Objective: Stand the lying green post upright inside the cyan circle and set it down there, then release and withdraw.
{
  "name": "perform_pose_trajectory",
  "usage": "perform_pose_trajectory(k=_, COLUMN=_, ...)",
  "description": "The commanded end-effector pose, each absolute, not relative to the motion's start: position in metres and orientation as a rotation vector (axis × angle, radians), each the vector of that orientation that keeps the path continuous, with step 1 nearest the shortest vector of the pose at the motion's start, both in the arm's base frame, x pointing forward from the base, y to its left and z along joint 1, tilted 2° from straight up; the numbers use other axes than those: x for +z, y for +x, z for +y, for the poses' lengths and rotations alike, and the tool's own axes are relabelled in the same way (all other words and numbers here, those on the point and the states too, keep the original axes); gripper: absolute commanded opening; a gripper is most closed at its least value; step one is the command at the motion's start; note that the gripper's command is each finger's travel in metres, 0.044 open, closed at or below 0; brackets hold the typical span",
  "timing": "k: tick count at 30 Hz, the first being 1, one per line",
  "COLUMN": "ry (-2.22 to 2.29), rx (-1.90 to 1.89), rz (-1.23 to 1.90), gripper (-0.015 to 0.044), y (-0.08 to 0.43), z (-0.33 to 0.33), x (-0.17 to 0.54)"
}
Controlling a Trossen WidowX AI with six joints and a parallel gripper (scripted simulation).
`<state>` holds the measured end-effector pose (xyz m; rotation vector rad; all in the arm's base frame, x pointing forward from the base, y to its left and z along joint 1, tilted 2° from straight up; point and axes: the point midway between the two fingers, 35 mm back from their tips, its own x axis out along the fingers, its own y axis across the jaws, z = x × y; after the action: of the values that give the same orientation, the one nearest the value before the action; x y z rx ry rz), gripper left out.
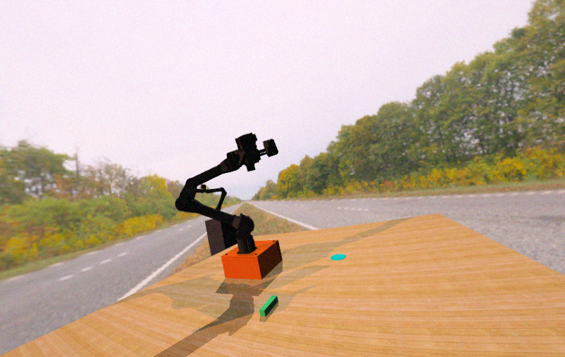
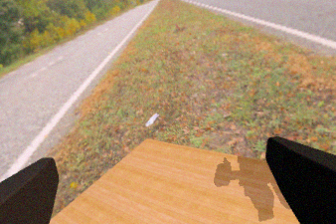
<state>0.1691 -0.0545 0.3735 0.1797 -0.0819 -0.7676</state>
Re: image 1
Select green rectangular post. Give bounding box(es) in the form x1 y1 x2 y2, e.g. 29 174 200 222
259 296 278 317

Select cyan circle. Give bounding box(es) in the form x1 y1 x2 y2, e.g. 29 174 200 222
330 254 346 261

